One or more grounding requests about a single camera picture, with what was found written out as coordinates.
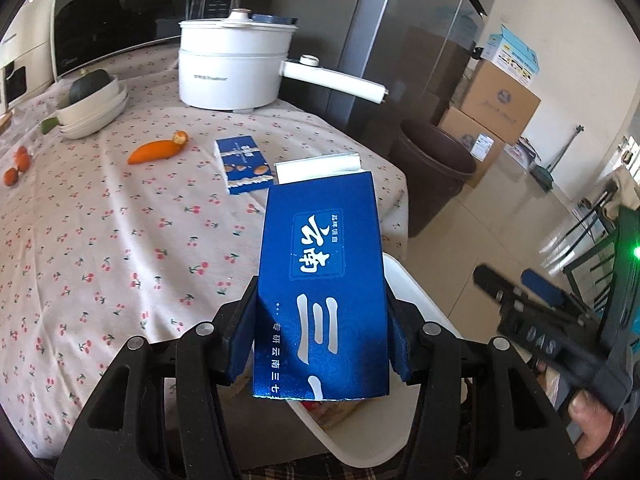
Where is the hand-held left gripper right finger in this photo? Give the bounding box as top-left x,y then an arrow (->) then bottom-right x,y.
385,290 -> 584,480

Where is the green dustpan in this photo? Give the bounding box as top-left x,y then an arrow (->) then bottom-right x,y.
530,164 -> 555,192

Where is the blue snack box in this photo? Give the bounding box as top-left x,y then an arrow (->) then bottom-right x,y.
214,136 -> 276,196

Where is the person's right hand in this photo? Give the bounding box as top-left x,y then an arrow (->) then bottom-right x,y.
565,389 -> 626,446

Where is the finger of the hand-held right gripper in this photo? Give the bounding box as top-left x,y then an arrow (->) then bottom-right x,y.
520,268 -> 601,324
472,264 -> 526,312

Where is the black metal chair frame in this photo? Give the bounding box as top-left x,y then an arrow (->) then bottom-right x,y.
562,200 -> 640,321

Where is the orange carrot toy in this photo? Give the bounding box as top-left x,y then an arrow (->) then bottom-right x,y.
127,131 -> 190,166

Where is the dark green squash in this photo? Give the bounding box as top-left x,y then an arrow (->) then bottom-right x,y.
68,69 -> 112,106

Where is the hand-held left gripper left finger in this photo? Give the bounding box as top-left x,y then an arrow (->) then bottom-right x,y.
55,277 -> 259,480

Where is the white pot lid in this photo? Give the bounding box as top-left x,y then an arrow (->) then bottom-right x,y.
181,8 -> 292,28

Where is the cardboard box with label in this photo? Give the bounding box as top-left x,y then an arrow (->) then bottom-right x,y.
437,105 -> 507,189

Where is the white appliance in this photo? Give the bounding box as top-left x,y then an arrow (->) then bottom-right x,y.
0,0 -> 57,111

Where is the dark blue cardboard box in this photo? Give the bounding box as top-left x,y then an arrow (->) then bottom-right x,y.
251,155 -> 392,403

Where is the white bowl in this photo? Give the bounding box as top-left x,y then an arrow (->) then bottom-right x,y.
56,75 -> 121,126

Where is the stack of white bowls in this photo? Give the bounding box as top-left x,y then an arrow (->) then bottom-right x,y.
60,82 -> 130,140

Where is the blue plastic container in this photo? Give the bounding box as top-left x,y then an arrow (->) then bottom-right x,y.
250,13 -> 300,28

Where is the black microwave oven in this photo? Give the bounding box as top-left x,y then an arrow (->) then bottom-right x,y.
50,0 -> 236,81

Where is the plain cardboard box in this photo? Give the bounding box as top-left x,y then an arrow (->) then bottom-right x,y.
460,59 -> 542,146

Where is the white electric pot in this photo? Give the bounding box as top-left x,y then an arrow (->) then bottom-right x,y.
178,19 -> 390,111

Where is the brown trash bin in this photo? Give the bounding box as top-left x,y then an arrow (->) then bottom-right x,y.
391,119 -> 478,238

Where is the silver refrigerator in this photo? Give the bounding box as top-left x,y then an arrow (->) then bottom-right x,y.
277,0 -> 501,161

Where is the white plastic basin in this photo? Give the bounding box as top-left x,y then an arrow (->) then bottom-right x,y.
290,252 -> 468,463

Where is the light blue printed box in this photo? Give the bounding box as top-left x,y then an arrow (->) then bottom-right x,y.
487,24 -> 542,86

